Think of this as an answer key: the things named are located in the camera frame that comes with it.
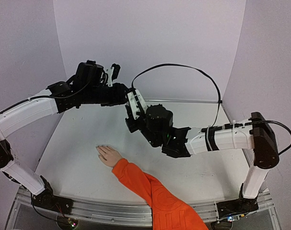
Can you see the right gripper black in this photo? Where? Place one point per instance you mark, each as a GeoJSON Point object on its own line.
{"type": "Point", "coordinates": [132, 120]}

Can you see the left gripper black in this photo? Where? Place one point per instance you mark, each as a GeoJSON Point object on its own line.
{"type": "Point", "coordinates": [121, 96]}

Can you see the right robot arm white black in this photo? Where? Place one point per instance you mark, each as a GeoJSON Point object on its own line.
{"type": "Point", "coordinates": [155, 123]}

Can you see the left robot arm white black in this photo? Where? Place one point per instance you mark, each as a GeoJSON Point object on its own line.
{"type": "Point", "coordinates": [91, 84]}

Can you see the orange sleeve forearm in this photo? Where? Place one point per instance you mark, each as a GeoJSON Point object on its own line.
{"type": "Point", "coordinates": [168, 211]}

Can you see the mannequin hand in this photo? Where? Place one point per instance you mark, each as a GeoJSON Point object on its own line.
{"type": "Point", "coordinates": [108, 156]}

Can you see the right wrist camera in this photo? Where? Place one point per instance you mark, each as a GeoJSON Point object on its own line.
{"type": "Point", "coordinates": [136, 103]}

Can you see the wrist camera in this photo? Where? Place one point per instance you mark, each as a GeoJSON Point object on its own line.
{"type": "Point", "coordinates": [136, 103]}
{"type": "Point", "coordinates": [112, 74]}

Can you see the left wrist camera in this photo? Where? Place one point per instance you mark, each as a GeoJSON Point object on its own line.
{"type": "Point", "coordinates": [112, 74]}

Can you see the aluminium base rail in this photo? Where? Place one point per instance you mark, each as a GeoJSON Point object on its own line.
{"type": "Point", "coordinates": [99, 215]}

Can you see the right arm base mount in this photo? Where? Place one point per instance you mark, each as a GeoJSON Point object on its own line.
{"type": "Point", "coordinates": [236, 207]}

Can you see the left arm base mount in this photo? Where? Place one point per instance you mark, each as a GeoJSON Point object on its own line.
{"type": "Point", "coordinates": [47, 200]}

